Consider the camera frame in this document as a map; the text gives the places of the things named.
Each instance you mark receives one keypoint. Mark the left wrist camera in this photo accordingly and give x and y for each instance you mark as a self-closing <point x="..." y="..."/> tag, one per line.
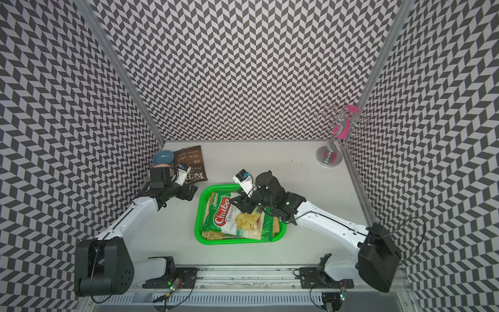
<point x="182" y="172"/>

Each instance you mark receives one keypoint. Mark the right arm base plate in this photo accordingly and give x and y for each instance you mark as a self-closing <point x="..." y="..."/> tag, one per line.
<point x="311" y="277"/>

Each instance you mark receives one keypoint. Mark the blue bowl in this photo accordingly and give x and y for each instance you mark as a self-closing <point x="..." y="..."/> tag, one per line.
<point x="164" y="157"/>

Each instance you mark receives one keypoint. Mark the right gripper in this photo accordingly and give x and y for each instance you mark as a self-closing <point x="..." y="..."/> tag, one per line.
<point x="244" y="203"/>

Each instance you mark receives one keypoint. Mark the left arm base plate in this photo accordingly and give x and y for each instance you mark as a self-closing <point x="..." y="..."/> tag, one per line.
<point x="186" y="276"/>

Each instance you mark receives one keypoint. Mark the green white Chulo chips bag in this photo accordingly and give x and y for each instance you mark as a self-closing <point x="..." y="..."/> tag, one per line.
<point x="237" y="218"/>

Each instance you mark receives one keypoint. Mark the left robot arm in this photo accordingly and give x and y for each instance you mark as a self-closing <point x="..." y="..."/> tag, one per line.
<point x="103" y="265"/>

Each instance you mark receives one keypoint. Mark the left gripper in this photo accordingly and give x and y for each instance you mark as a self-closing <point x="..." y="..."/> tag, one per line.
<point x="183" y="195"/>

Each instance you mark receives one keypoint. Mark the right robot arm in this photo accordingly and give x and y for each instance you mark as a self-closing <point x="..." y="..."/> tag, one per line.
<point x="372" y="254"/>

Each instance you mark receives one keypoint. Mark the brown Kettle chips bag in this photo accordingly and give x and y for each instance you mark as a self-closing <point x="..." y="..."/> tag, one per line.
<point x="193" y="157"/>

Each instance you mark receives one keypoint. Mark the green plastic basket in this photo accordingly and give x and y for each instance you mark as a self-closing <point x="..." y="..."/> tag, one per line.
<point x="220" y="222"/>

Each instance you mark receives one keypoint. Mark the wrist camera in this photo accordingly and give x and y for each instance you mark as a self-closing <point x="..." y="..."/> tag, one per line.
<point x="245" y="180"/>
<point x="182" y="172"/>

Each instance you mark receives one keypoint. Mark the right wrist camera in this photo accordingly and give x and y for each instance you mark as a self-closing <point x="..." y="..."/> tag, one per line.
<point x="245" y="180"/>

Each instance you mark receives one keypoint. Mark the aluminium front rail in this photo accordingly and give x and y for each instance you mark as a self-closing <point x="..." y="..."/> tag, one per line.
<point x="258" y="278"/>

